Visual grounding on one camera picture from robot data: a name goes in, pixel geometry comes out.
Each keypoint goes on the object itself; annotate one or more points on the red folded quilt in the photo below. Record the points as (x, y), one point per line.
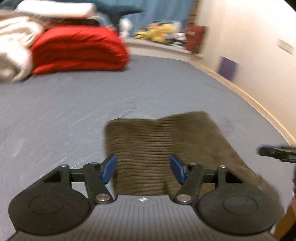
(78, 48)

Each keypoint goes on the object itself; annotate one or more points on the olive green corduroy pants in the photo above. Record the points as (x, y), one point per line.
(143, 148)

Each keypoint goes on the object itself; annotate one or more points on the blue plush shark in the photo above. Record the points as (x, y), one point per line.
(114, 12)

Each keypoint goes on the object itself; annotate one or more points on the blue curtain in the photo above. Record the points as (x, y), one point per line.
(158, 11)

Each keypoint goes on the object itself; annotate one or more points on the wooden bed frame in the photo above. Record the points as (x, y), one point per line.
(249, 99)

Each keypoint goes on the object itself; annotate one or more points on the yellow plush toy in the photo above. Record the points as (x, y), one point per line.
(158, 33)

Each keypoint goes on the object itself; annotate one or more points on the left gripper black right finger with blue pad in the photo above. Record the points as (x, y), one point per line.
(191, 177)

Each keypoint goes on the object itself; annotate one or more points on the white wall switch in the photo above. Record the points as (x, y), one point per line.
(286, 46)

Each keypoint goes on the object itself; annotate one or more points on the dark red cushion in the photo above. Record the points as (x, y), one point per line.
(194, 35)

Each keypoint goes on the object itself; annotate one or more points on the white folded blanket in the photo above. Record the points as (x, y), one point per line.
(18, 34)

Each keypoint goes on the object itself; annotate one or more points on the white plush toy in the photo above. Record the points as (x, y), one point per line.
(125, 26)

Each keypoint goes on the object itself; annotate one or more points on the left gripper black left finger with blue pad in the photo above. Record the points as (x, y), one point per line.
(95, 176)

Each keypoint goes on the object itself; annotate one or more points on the white folded pillow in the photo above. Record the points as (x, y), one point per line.
(56, 9)

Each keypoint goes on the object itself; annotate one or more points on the blue quilted mattress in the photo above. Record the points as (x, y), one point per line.
(55, 119)

